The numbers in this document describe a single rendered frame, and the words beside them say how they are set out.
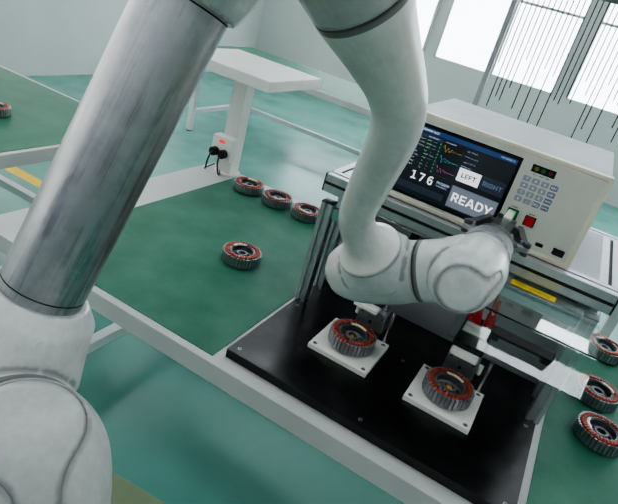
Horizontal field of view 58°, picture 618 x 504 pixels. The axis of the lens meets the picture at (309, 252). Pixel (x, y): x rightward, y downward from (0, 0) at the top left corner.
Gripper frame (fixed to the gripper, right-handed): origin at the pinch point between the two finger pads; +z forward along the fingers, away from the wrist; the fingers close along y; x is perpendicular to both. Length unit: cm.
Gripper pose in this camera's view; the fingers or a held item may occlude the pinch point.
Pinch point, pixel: (507, 220)
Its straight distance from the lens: 119.5
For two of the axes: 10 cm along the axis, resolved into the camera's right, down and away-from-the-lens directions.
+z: 4.7, -2.9, 8.4
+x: 2.5, -8.7, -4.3
